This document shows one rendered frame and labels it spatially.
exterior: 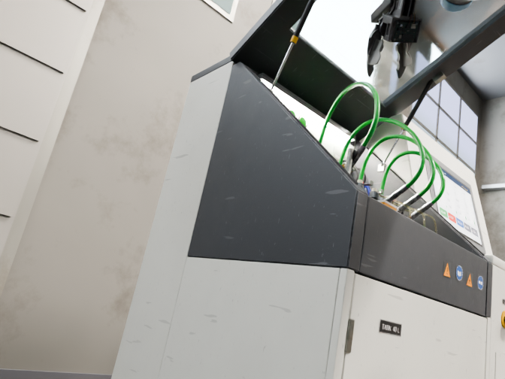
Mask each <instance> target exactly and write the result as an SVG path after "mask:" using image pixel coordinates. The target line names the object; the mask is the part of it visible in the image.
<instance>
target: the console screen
mask: <svg viewBox="0 0 505 379"><path fill-rule="evenodd" d="M431 156H432V155H431ZM432 158H433V160H434V161H435V162H436V163H437V164H438V165H439V166H440V167H441V169H442V171H443V173H444V176H445V180H446V187H445V190H444V193H443V195H442V196H441V198H440V199H439V200H438V201H437V202H436V203H435V204H434V205H433V208H434V209H435V210H436V211H437V212H438V213H440V214H441V215H442V216H443V217H444V218H445V219H446V220H447V221H449V222H450V223H451V224H452V225H453V226H454V227H455V228H456V229H457V230H458V231H459V232H460V233H461V234H462V235H463V236H464V237H465V238H467V239H468V240H469V241H470V242H471V243H472V244H473V245H474V246H476V247H477V248H478V249H479V250H480V251H481V252H482V253H483V254H486V251H485V245H484V242H483V239H482V233H481V229H480V225H479V219H478V215H477V212H476V206H475V202H474V198H473V192H472V189H471V185H470V184H469V183H468V182H466V181H465V180H464V179H462V178H461V177H459V176H458V175H457V174H456V173H455V172H453V171H452V170H451V169H450V168H448V167H447V166H445V165H444V164H443V163H442V162H441V161H439V160H438V159H437V158H435V157H434V156H432ZM425 167H426V171H427V176H428V181H429V179H430V176H431V166H430V163H429V161H428V160H427V159H425ZM440 185H441V182H440V176H439V174H438V171H437V170H436V175H435V179H434V182H433V184H432V186H431V188H430V193H431V200H432V199H434V198H435V197H436V196H437V194H438V192H439V191H440Z"/></svg>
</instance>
